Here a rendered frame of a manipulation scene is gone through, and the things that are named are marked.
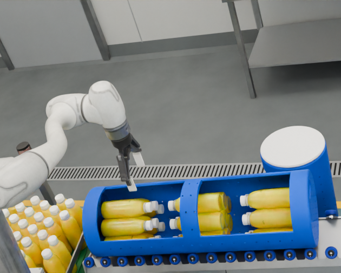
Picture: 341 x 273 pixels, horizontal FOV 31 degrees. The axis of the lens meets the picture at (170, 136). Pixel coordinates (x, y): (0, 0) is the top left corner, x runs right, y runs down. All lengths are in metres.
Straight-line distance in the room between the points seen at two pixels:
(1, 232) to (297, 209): 0.99
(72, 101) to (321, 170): 1.12
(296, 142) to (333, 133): 1.73
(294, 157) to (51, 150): 1.19
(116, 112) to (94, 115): 0.08
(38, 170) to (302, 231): 0.97
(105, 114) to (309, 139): 1.00
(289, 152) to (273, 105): 2.17
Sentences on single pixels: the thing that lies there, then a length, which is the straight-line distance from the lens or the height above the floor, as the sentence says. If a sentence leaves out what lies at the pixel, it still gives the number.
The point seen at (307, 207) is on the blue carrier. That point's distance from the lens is 2.19.
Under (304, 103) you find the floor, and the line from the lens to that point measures 4.79.
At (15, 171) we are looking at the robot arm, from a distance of 1.68.
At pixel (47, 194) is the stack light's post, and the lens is 3.07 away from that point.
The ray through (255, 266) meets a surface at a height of 0.92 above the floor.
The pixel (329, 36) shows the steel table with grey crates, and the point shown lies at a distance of 5.00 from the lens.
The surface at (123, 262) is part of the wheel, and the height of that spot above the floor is 0.96.
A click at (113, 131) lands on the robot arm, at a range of 2.16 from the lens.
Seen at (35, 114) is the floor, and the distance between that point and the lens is 5.86.
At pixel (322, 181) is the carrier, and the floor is 0.89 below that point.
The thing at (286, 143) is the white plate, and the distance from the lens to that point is 2.73.
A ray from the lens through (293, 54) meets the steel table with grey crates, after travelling 4.85.
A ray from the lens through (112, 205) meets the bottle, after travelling 2.46.
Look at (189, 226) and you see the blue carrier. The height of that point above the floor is 1.16.
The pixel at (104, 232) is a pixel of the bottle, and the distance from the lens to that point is 2.47.
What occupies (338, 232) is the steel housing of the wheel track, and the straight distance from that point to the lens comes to 2.46.
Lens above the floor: 2.70
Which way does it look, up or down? 34 degrees down
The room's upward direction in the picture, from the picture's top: 19 degrees counter-clockwise
